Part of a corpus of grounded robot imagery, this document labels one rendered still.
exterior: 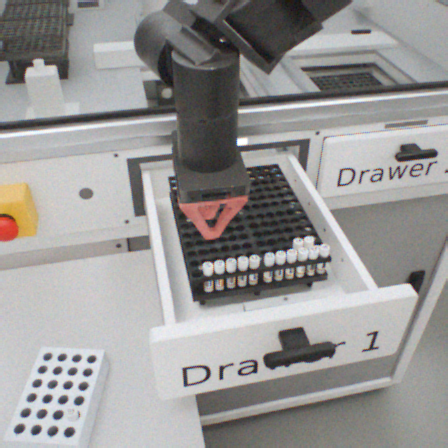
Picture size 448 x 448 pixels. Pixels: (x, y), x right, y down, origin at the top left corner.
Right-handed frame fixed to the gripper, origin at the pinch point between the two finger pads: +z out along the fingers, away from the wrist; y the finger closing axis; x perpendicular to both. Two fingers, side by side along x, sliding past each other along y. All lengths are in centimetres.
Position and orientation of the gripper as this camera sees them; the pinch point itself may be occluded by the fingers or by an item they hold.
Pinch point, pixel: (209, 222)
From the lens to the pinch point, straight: 52.5
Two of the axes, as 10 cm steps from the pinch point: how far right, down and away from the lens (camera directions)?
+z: 0.0, 7.3, 6.9
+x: -9.9, 1.1, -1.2
